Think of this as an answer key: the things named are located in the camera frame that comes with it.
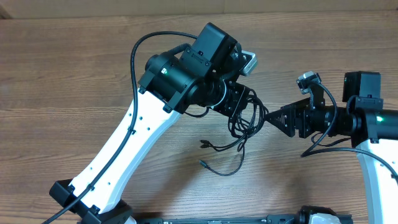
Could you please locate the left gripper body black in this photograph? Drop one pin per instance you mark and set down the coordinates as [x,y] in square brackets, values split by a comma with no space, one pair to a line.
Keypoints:
[229,104]

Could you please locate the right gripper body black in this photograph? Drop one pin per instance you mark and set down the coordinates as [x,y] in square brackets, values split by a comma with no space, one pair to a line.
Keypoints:
[310,122]

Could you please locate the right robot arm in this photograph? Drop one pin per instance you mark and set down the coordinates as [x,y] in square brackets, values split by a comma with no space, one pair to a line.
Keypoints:
[363,127]

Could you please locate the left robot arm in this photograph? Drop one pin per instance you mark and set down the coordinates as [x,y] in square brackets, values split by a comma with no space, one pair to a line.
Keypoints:
[203,73]

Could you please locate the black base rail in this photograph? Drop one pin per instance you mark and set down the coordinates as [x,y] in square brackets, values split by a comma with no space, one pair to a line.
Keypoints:
[306,215]

